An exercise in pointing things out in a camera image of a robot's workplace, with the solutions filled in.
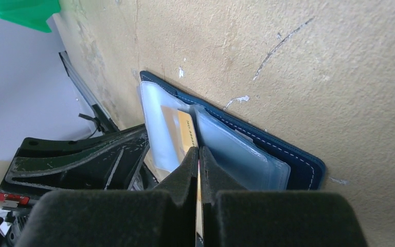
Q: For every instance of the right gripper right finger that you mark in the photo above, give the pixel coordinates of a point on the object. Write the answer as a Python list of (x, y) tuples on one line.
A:
[(234, 216)]

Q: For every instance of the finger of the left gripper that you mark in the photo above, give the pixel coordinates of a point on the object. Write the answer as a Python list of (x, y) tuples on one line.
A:
[(108, 162)]

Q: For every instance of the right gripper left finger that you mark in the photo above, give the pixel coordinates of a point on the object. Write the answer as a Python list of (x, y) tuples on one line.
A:
[(162, 216)]

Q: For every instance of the blue leather card holder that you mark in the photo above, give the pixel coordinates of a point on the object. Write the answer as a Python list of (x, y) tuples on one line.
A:
[(255, 158)]

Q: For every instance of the beige credit card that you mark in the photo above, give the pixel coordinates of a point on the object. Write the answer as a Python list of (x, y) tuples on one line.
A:
[(183, 136)]

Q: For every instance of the green plastic bin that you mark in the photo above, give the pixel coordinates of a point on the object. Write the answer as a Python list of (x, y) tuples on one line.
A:
[(29, 13)]

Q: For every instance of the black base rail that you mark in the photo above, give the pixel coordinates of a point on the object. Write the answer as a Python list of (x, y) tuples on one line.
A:
[(100, 117)]

